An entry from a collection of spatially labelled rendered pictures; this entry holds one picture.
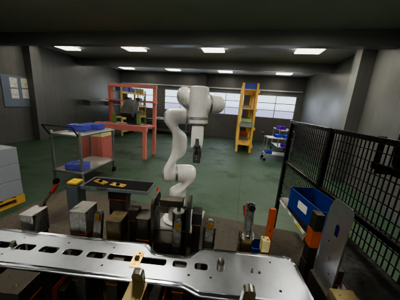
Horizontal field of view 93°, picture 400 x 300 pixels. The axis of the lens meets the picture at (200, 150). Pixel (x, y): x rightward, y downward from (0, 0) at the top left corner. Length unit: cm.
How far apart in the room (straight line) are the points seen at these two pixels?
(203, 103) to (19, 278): 88
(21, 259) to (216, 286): 76
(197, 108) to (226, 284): 68
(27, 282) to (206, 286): 59
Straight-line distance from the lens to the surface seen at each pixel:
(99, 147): 557
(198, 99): 81
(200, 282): 85
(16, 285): 95
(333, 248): 91
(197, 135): 81
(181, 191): 134
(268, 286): 90
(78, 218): 110
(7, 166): 378
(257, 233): 166
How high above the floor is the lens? 163
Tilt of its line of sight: 13 degrees down
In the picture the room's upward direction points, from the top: 4 degrees clockwise
